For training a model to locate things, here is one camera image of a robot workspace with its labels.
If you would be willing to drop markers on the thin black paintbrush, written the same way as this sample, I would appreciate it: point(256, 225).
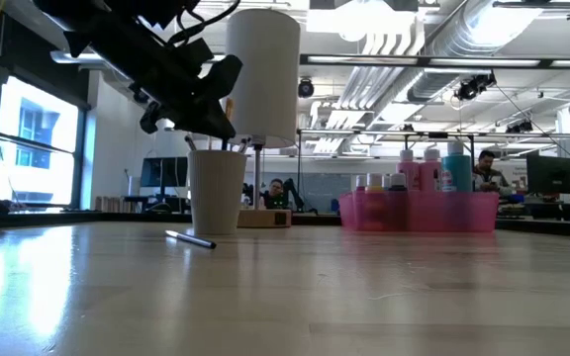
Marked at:
point(191, 239)
point(210, 144)

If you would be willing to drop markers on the black computer monitor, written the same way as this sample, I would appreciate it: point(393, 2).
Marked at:
point(552, 173)
point(163, 172)

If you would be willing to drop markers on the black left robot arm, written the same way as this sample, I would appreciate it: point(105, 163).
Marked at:
point(117, 39)

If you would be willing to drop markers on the large teal paint bottle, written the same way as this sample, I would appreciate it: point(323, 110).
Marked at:
point(458, 170)

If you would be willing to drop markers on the pink plastic tray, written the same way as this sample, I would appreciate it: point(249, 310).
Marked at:
point(453, 215)

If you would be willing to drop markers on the large glass window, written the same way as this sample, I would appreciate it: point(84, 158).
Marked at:
point(32, 148)

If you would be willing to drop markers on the row of wooden blocks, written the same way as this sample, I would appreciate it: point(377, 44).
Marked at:
point(109, 204)

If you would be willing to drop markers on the black background robot arm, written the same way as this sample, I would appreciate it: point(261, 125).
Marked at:
point(292, 190)

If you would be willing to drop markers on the beige paper cup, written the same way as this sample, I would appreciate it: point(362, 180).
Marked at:
point(216, 198)

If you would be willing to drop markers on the white table lamp wooden base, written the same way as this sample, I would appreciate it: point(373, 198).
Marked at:
point(265, 74)

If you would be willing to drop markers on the black aluminium table frame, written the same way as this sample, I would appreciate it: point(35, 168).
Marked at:
point(117, 217)

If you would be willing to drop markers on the small yellow paint bottle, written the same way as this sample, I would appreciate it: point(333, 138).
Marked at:
point(375, 184)

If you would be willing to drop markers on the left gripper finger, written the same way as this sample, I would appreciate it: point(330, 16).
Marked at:
point(201, 123)
point(225, 76)

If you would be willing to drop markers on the person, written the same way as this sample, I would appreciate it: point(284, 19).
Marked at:
point(488, 178)
point(275, 194)

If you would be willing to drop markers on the silver ceiling air duct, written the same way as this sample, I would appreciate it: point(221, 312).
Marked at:
point(463, 39)

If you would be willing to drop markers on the long black paintbrush tan tip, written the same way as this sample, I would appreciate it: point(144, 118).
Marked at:
point(229, 106)

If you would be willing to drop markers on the black paintbrush silver ferrule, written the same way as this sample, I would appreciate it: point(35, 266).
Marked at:
point(243, 146)

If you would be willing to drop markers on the small purple paint bottle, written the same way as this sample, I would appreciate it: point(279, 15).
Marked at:
point(398, 182)

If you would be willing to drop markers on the long ceiling light bar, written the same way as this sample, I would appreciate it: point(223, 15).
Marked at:
point(67, 57)

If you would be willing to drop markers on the black ceiling camera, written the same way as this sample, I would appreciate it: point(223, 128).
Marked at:
point(473, 86)
point(306, 88)

